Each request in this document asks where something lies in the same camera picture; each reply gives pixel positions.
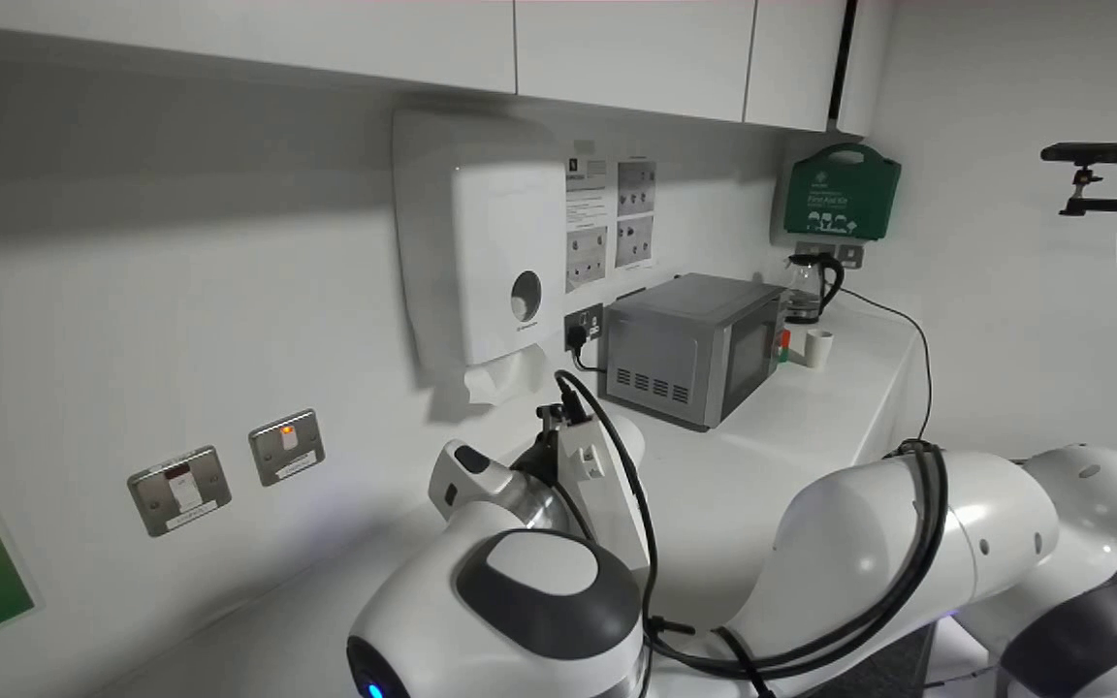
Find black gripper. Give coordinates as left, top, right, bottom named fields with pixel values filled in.
left=532, top=398, right=599, bottom=462

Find silver microwave oven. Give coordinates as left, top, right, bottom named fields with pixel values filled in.
left=599, top=272, right=790, bottom=435

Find photo instruction sheet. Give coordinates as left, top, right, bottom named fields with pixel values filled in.
left=561, top=226, right=616, bottom=293
left=610, top=213, right=658, bottom=272

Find white paper towel dispenser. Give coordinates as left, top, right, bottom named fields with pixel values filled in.
left=448, top=161, right=573, bottom=373

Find white text notice sheet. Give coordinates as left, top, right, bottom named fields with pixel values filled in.
left=561, top=154, right=616, bottom=234

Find green first aid box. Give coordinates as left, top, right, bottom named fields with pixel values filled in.
left=772, top=138, right=908, bottom=248

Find black vertical pipe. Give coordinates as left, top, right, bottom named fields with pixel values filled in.
left=824, top=0, right=864, bottom=135

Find dark wall socket with plug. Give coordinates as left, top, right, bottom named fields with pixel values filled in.
left=561, top=302, right=610, bottom=360

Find wall power sockets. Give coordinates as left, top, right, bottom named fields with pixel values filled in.
left=612, top=154, right=658, bottom=218

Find steel wall socket plate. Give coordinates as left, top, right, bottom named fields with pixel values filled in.
left=243, top=404, right=329, bottom=491
left=126, top=443, right=238, bottom=544

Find long black counter cable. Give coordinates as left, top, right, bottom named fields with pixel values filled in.
left=834, top=283, right=938, bottom=447

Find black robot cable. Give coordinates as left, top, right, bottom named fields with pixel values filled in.
left=552, top=367, right=957, bottom=698

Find white upper wall cabinets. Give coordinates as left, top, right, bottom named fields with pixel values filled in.
left=0, top=0, right=899, bottom=138

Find black camera on mount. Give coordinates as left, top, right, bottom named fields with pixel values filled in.
left=1037, top=135, right=1117, bottom=166

